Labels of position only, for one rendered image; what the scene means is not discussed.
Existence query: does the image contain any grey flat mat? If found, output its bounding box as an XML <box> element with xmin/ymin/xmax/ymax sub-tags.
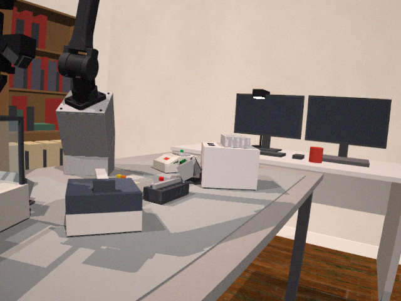
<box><xmin>0</xmin><ymin>168</ymin><xmax>305</xmax><ymax>301</ymax></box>

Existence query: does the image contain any cream block with round holes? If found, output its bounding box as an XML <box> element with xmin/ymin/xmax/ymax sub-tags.
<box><xmin>154</xmin><ymin>152</ymin><xmax>193</xmax><ymax>173</ymax></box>

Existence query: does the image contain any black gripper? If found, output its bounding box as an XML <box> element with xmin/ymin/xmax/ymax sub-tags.
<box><xmin>0</xmin><ymin>64</ymin><xmax>15</xmax><ymax>93</ymax></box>

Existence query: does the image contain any white tube rack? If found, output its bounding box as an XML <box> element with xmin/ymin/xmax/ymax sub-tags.
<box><xmin>126</xmin><ymin>175</ymin><xmax>154</xmax><ymax>192</ymax></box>

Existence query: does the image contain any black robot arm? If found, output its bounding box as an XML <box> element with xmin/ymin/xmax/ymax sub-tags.
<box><xmin>0</xmin><ymin>0</ymin><xmax>106</xmax><ymax>110</ymax></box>

